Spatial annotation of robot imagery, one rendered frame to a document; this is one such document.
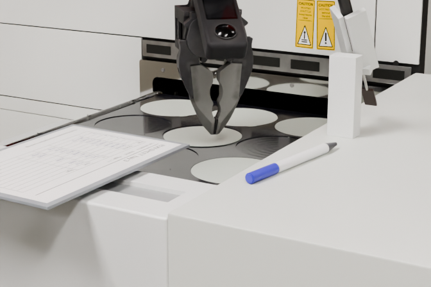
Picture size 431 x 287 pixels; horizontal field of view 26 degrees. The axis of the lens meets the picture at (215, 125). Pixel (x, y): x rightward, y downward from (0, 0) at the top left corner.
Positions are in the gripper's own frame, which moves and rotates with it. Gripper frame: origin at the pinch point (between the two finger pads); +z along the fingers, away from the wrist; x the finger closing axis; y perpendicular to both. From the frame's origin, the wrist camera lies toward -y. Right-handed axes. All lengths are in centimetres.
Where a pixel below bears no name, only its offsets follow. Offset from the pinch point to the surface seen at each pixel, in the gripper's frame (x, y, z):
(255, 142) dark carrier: -5.8, 2.6, 3.3
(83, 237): 18.9, -31.2, 0.5
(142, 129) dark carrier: 7.1, 11.9, 3.3
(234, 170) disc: -0.3, -8.1, 3.2
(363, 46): -11.2, -18.3, -12.5
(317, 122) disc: -16.5, 9.8, 3.2
